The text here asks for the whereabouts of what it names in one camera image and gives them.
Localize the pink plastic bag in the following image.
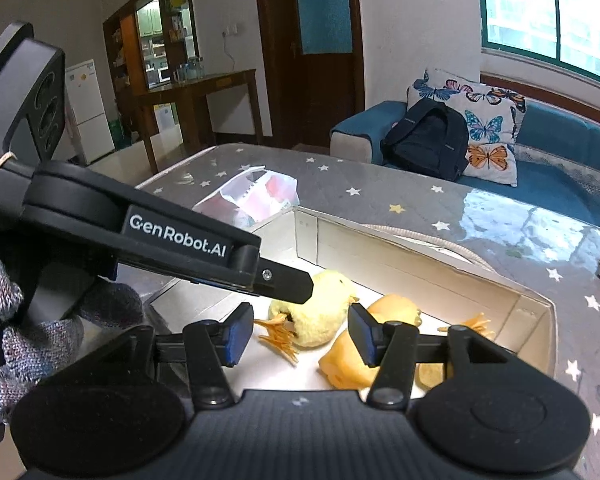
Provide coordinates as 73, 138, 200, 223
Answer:
192, 165, 301, 227

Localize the butterfly print pillow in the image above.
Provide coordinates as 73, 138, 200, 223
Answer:
407, 69, 527, 187

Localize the dark wooden door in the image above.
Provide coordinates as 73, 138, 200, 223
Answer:
252, 0, 366, 150

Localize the cardboard box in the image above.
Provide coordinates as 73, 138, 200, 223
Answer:
145, 207, 556, 402

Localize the wooden side table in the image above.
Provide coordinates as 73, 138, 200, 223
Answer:
130, 69, 264, 174

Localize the green framed window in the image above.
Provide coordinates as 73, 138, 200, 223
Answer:
475, 0, 600, 87

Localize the white round mat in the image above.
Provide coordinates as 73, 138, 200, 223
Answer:
374, 224, 492, 269

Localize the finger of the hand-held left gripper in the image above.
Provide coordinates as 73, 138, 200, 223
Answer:
231, 232, 315, 306

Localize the black backpack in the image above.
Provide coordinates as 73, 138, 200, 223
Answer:
380, 97, 470, 182

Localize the wooden display cabinet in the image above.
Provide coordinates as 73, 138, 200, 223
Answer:
102, 0, 202, 150

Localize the cluster of glass jars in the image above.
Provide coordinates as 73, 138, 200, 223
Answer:
172, 56, 204, 84

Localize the person's left hand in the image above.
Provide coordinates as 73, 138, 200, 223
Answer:
0, 247, 146, 426

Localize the grey star tablecloth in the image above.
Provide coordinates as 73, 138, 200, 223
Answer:
137, 142, 600, 480

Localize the white fridge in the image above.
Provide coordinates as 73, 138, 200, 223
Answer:
65, 59, 117, 165

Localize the blue sofa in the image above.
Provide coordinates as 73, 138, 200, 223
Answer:
330, 100, 600, 237

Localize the large yellow plush chick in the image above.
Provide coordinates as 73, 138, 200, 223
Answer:
254, 270, 359, 367

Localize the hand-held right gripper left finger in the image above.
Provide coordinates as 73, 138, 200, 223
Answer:
75, 302, 254, 408

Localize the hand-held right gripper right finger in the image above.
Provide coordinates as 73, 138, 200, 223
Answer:
347, 304, 521, 407

